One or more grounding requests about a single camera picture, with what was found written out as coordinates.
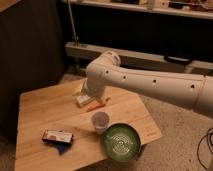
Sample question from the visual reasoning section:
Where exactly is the clear plastic cup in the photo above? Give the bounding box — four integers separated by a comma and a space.
91, 112, 110, 134

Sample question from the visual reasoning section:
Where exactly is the green ceramic bowl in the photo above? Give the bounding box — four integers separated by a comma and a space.
101, 123, 141, 162

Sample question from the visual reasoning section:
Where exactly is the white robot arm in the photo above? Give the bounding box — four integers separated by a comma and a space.
82, 51, 213, 119

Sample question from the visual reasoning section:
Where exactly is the white toothpaste tube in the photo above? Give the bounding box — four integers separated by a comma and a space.
75, 95, 94, 107

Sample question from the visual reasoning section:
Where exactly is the grey metal shelf beam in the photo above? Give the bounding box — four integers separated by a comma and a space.
65, 42, 213, 76

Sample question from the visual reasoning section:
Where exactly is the metal upright pole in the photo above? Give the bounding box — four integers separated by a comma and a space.
67, 0, 79, 46

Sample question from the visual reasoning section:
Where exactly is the red white small box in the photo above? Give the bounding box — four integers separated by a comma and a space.
42, 130, 73, 144

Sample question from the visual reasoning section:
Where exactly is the blue plastic piece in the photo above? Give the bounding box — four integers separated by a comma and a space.
56, 144, 70, 155

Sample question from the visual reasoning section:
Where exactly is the upper white shelf board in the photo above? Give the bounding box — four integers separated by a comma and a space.
61, 0, 213, 20

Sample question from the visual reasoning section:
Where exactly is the black handle on beam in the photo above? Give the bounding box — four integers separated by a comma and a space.
164, 56, 193, 65

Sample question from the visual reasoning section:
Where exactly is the black cable on floor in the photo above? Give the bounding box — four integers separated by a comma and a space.
196, 127, 213, 171

